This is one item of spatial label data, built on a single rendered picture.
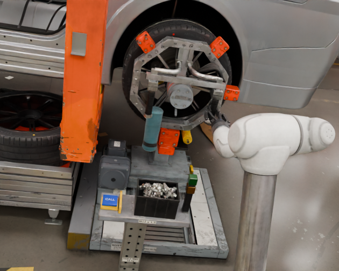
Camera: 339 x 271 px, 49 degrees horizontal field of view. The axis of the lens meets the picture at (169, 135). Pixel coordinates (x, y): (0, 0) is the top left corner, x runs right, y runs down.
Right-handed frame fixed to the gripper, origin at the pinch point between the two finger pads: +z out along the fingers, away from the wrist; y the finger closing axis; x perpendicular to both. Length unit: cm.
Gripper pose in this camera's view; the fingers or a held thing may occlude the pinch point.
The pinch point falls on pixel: (212, 110)
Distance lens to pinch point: 202.6
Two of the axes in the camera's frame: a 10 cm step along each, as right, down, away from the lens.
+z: -0.7, -5.0, 8.6
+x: 1.7, -8.6, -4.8
